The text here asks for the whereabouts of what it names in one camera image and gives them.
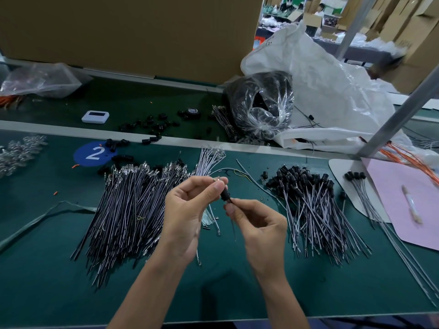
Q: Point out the stack of cardboard boxes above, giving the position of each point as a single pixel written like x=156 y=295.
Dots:
x=417 y=39

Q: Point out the grey metal frame post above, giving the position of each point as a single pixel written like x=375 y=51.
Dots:
x=398 y=114
x=355 y=27

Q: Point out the person's left hand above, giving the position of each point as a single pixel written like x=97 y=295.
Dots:
x=184 y=215

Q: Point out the small white timer device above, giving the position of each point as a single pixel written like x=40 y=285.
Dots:
x=95 y=117

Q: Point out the person's left forearm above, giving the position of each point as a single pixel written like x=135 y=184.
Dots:
x=140 y=294

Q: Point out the brown cardboard panel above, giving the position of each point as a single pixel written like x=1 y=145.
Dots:
x=137 y=34

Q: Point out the black plastic caps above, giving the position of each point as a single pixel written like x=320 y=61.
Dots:
x=154 y=125

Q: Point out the person's right forearm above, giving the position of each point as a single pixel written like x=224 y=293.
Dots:
x=288 y=305

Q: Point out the clear plastic strip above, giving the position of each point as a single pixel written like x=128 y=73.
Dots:
x=41 y=217

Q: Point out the pink paper sheet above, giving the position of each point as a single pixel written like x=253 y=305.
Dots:
x=403 y=204

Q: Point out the small clear plastic piece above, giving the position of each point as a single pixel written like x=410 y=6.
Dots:
x=208 y=217

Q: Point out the large white plastic sack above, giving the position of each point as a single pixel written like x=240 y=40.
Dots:
x=328 y=85

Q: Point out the crumpled clear plastic bag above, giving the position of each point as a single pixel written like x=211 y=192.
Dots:
x=41 y=78

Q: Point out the person's right hand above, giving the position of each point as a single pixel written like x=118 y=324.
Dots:
x=260 y=236

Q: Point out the clear bag with black contents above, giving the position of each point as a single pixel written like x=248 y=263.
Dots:
x=260 y=104

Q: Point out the blue round number sticker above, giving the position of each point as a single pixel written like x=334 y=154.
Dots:
x=94 y=154

